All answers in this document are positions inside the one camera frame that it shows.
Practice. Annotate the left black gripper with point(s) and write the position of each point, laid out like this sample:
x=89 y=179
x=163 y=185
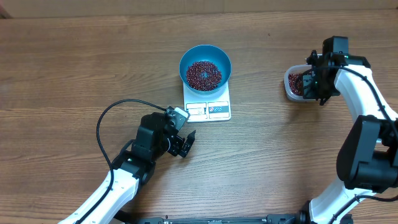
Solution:
x=175 y=146

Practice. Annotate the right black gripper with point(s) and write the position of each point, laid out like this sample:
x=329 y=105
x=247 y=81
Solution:
x=308 y=94

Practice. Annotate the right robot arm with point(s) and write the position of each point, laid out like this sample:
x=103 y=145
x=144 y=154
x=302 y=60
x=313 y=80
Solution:
x=366 y=165

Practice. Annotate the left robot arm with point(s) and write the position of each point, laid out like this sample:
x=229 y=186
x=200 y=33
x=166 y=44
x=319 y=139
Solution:
x=134 y=166

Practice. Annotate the white digital kitchen scale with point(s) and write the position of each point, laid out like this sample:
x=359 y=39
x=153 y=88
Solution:
x=207 y=107

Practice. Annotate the beans in blue bowl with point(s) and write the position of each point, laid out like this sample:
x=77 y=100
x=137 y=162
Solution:
x=203 y=76

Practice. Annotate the blue bowl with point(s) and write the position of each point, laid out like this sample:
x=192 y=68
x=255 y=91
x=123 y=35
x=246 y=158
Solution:
x=206 y=53

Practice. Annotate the red adzuki beans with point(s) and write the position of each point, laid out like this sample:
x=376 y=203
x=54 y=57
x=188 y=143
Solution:
x=295 y=83

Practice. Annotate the clear plastic container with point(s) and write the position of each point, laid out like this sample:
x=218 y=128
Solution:
x=290 y=94

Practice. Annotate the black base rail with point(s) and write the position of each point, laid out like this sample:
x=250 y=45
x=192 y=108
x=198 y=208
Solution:
x=214 y=220

